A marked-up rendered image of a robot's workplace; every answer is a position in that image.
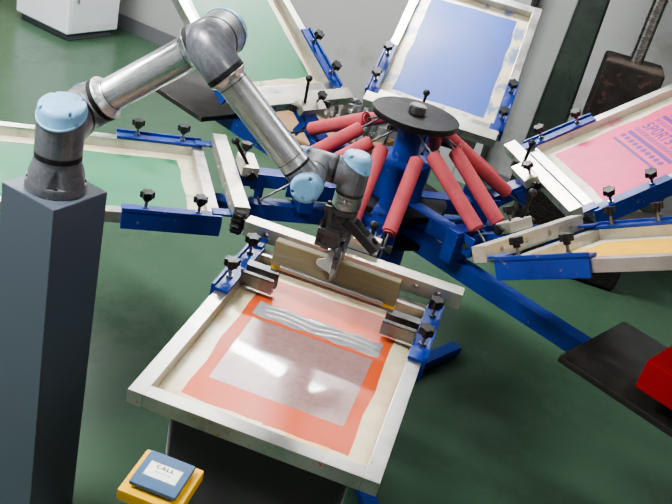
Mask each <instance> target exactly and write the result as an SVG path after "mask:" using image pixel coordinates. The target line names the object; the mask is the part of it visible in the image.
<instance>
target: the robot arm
mask: <svg viewBox="0 0 672 504"><path fill-rule="evenodd" d="M246 40H247V27H246V24H245V22H244V20H243V18H242V17H241V16H240V15H239V14H238V13H237V12H236V11H234V10H232V9H230V8H225V7H220V8H214V9H212V10H210V11H209V12H208V13H207V14H206V15H204V16H202V17H201V18H199V19H197V20H195V21H193V22H192V23H190V24H188V25H186V26H184V27H183V28H181V30H180V34H179V37H178V38H176V39H174V40H173V41H171V42H169V43H167V44H165V45H164V46H162V47H160V48H158V49H156V50H155V51H153V52H151V53H149V54H147V55H145V56H144V57H142V58H140V59H138V60H136V61H135V62H133V63H131V64H129V65H127V66H125V67H124V68H122V69H120V70H118V71H116V72H115V73H113V74H111V75H109V76H107V77H106V78H104V79H103V78H101V77H98V76H95V77H93V78H91V79H89V80H87V81H85V82H82V83H79V84H77V85H75V86H73V87H72V88H71V89H70V90H69V91H68V92H56V93H53V92H51V93H48V94H46V95H44V96H42V97H41V98H40V99H39V101H38V103H37V108H36V111H35V119H36V120H35V136H34V152H33V158H32V160H31V162H30V165H29V167H28V170H27V172H26V173H25V176H24V188H25V189H26V190H27V191H28V192H29V193H30V194H32V195H34V196H36V197H39V198H42V199H46V200H52V201H70V200H75V199H78V198H80V197H82V196H84V195H85V194H86V192H87V184H88V182H87V178H86V176H85V170H84V166H83V162H82V161H83V150H84V141H85V139H86V138H87V137H88V136H89V135H90V134H91V133H93V132H94V131H95V130H96V129H98V128H100V127H101V126H103V125H105V124H107V123H109V122H111V121H113V120H115V119H116V118H118V117H119V116H120V114H121V109H122V108H124V107H126V106H128V105H130V104H132V103H133V102H135V101H137V100H139V99H141V98H143V97H145V96H147V95H148V94H150V93H152V92H154V91H156V90H158V89H160V88H162V87H163V86H165V85H167V84H169V83H171V82H173V81H175V80H177V79H178V78H180V77H182V76H184V75H186V74H188V73H190V72H192V71H193V70H195V69H197V71H198V72H199V74H200V75H201V76H202V78H203V79H204V80H205V82H206V83H207V84H208V85H209V87H210V88H211V89H212V90H217V91H219V92H220V94H221V95H222V96H223V98H224V99H225V100H226V101H227V103H228V104H229V105H230V107H231V108H232V109H233V110H234V112H235V113H236V114H237V116H238V117H239V118H240V119H241V121H242V122H243V123H244V125H245V126H246V127H247V129H248V130H249V131H250V132H251V134H252V135H253V136H254V138H255V139H256V140H257V141H258V143H259V144H260V145H261V147H262V148H263V149H264V150H265V152H266V153H267V154H268V156H269V157H270V158H271V160H272V161H273V162H274V163H275V165H276V166H277V167H278V169H279V170H280V171H281V172H282V174H283V175H284V176H285V178H286V179H287V180H288V182H289V183H290V191H291V194H292V196H293V198H294V199H295V200H297V201H298V202H300V203H304V204H308V203H312V202H315V201H316V200H317V199H318V198H319V196H320V194H321V193H322V192H323V190H324V185H325V182H329V183H334V184H336V188H335V193H334V196H333V200H332V201H330V200H329V201H328V202H327V204H325V207H324V210H325V212H324V216H323V220H321V221H320V222H319V224H320V225H318V230H317V234H316V238H315V242H314V245H317V246H320V248H323V249H326V250H324V251H323V252H324V253H327V256H326V257H325V258H319V259H317V261H316V264H317V266H318V267H320V268H321V269H323V270H325V271H326V272H328V273H329V279H328V282H331V281H332V280H333V279H335V277H336V274H337V270H338V267H339V263H340V261H341V258H342V259H344V257H345V253H346V250H347V247H348V244H349V242H350V239H351V236H352V235H353V236H354V237H355V238H356V239H357V241H358V242H359V243H360V244H361V245H362V246H363V247H364V248H365V250H366V251H367V252H368V253H369V254H370V255H373V254H374V253H375V252H377V250H378V248H379V247H380V242H379V241H378V240H377V239H376V238H375V237H374V236H373V235H372V233H371V232H370V231H369V230H368V229H367V228H366V227H365V226H364V224H363V223H362V222H361V221H360V220H359V219H358V218H357V215H358V212H359V210H360V208H361V204H362V201H363V197H364V193H365V189H366V186H367V182H368V179H369V176H370V174H371V173H370V172H371V167H372V163H373V160H372V157H371V156H370V155H369V154H368V153H367V152H365V151H362V150H359V149H348V150H346V151H345V154H344V155H339V154H335V153H331V152H328V151H324V150H321V149H317V148H315V147H309V146H304V145H300V144H299V143H298V142H297V140H296V139H295V138H294V136H293V135H292V134H291V132H290V131H289V130H288V128H287V127H286V126H285V124H284V123H283V122H282V120H281V119H280V118H279V116H278V115H277V114H276V112H275V111H274V110H273V108H272V107H271V106H270V104H269V103H268V102H267V100H266V99H265V98H264V96H263V95H262V94H261V93H260V91H259V90H258V89H257V87H256V86H255V85H254V83H253V82H252V81H251V79H250V78H249V77H248V75H247V74H246V73H245V71H244V63H243V61H242V60H241V59H240V57H239V55H238V54H237V53H239V52H240V51H241V50H242V49H243V48H244V46H245V43H246ZM328 248H329V249H331V250H328ZM333 257H334V259H333ZM332 260H333V262H332Z"/></svg>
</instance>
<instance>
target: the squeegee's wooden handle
mask: <svg viewBox="0 0 672 504"><path fill-rule="evenodd" d="M326 256H327V253H324V252H321V251H318V250H315V249H312V248H310V247H307V246H304V245H301V244H298V243H295V242H292V241H289V240H286V239H283V238H280V237H279V238H278V239H277V240H276V242H275V246H274V251H273V255H272V260H271V264H272V265H274V266H277V267H280V266H281V265H284V266H287V267H290V268H293V269H295V270H298V271H301V272H304V273H307V274H310V275H313V276H316V277H318V278H321V279H324V280H327V281H328V279H329V273H328V272H326V271H325V270H323V269H321V268H320V267H318V266H317V264H316V261H317V259H319V258H325V257H326ZM331 282H333V283H336V284H338V285H341V286H344V287H347V288H350V289H353V290H356V291H359V292H361V293H364V294H367V295H370V296H373V297H376V298H379V299H382V300H384V304H386V305H389V306H392V307H394V306H395V304H396V301H397V298H398V295H399V292H400V288H401V285H402V282H403V279H400V278H397V277H394V276H391V275H388V274H385V273H382V272H380V271H377V270H374V269H371V268H368V267H365V266H362V265H359V264H356V263H353V262H350V261H347V260H345V259H342V258H341V261H340V263H339V267H338V270H337V274H336V277H335V279H333V280H332V281H331Z"/></svg>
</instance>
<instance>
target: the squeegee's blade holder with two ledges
mask: <svg viewBox="0 0 672 504"><path fill-rule="evenodd" d="M279 270H282V271H284V272H287V273H290V274H293V275H296V276H299V277H302V278H305V279H307V280H310V281H313V282H316V283H319V284H322V285H325V286H327V287H330V288H333V289H336V290H339V291H342V292H345V293H348V294H350V295H353V296H356V297H359V298H362V299H365V300H368V301H370V302H373V303H376V304H379V305H383V303H384V300H382V299H379V298H376V297H373V296H370V295H367V294H364V293H361V292H359V291H356V290H353V289H350V288H347V287H344V286H341V285H338V284H336V283H333V282H328V281H327V280H324V279H321V278H318V277H316V276H313V275H310V274H307V273H304V272H301V271H298V270H295V269H293V268H290V267H287V266H284V265H281V266H280V268H279Z"/></svg>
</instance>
